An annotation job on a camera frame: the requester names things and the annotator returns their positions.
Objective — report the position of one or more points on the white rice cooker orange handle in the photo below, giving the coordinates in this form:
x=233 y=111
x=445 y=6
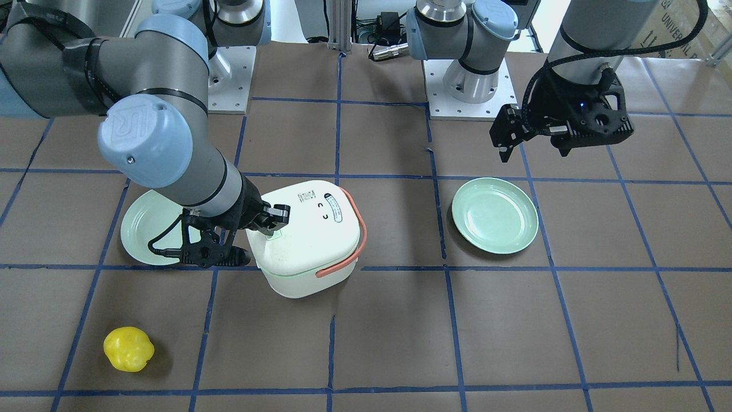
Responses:
x=320 y=245

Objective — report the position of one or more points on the brown paper table cover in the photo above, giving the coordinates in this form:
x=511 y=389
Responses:
x=621 y=302

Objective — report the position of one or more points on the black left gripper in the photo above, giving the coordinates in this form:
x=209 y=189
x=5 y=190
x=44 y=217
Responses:
x=556 y=110

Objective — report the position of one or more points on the green plate near rice cooker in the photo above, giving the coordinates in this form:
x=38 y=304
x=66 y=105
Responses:
x=146 y=218

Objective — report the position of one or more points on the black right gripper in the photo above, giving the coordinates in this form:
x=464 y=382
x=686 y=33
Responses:
x=247 y=210

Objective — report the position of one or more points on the yellow toy bell pepper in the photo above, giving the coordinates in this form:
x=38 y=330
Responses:
x=128 y=349

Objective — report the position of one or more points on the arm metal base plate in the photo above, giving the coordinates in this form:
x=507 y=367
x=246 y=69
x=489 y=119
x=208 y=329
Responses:
x=230 y=79
x=457 y=94

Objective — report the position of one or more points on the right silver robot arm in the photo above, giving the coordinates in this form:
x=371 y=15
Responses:
x=153 y=92

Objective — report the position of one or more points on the green plate near left arm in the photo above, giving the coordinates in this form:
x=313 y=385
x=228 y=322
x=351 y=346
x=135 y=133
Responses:
x=495 y=215

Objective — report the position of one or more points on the aluminium frame post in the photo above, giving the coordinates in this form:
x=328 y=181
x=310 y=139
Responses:
x=340 y=20

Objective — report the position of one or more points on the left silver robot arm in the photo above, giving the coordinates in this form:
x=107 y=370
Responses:
x=593 y=35

